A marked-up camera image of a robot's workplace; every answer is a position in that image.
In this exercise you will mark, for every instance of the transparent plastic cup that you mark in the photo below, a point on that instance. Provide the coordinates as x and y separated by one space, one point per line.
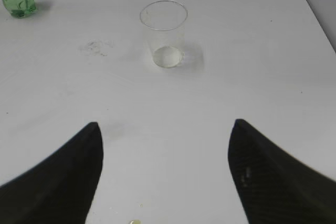
163 23

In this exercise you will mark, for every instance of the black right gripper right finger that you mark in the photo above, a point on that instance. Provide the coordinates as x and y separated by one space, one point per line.
273 186

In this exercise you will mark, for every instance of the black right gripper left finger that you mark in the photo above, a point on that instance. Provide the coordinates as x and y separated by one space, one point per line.
61 188

